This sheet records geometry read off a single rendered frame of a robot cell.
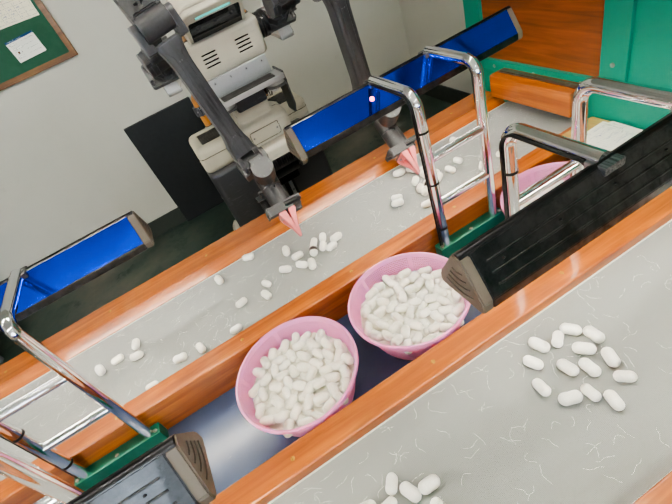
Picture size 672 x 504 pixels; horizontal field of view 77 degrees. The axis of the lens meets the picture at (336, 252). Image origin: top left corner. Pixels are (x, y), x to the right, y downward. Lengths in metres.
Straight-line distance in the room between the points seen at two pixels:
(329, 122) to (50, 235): 2.64
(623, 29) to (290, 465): 1.16
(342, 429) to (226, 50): 1.26
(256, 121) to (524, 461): 1.39
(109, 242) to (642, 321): 0.99
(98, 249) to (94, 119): 2.16
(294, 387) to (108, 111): 2.43
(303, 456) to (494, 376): 0.36
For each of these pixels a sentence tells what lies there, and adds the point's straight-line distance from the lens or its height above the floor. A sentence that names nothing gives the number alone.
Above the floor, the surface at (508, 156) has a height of 1.06.
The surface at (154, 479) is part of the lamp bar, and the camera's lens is 0.51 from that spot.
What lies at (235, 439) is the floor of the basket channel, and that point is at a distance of 1.01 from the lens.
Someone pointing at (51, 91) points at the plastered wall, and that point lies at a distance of 3.05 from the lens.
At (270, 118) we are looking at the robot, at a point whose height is 0.88.
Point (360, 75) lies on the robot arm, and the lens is 1.29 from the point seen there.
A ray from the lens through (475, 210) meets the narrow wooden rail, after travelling 1.15.
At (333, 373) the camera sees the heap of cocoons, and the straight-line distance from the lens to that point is 0.90.
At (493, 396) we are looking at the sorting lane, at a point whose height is 0.74.
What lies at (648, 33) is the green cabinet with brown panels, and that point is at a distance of 1.26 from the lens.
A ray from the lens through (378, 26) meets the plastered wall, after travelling 3.48.
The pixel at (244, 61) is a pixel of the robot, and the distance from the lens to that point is 1.65.
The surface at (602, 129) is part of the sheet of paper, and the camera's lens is 1.33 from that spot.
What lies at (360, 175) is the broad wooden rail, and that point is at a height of 0.76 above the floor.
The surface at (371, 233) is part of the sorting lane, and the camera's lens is 1.16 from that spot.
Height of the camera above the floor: 1.46
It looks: 39 degrees down
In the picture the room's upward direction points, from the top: 24 degrees counter-clockwise
